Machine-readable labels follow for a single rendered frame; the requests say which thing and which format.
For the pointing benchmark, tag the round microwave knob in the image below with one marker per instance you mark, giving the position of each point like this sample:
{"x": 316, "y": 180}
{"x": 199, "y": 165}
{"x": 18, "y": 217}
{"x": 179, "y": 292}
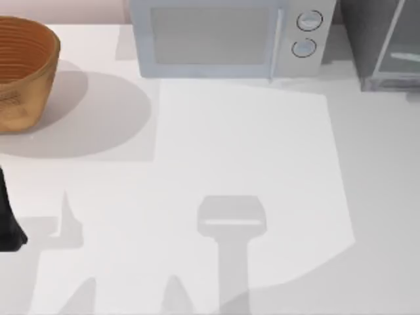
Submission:
{"x": 304, "y": 48}
{"x": 309, "y": 20}

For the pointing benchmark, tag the grey cabinet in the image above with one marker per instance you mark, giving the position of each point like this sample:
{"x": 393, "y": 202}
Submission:
{"x": 361, "y": 33}

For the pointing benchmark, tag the glass cabinet door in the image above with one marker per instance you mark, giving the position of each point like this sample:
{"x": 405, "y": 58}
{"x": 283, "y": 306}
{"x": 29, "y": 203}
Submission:
{"x": 400, "y": 46}

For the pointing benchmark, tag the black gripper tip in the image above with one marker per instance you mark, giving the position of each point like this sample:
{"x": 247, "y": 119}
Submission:
{"x": 6, "y": 226}

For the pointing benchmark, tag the brown woven basket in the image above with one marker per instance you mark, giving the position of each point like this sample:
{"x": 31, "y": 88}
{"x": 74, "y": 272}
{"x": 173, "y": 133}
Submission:
{"x": 29, "y": 82}

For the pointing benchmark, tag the microwave oven door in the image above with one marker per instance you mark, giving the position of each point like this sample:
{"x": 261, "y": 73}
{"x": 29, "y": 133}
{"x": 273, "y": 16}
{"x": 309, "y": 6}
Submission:
{"x": 210, "y": 67}

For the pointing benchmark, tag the pale microwave oven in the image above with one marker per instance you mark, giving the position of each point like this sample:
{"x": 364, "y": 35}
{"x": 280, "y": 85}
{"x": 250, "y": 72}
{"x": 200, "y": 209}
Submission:
{"x": 308, "y": 69}

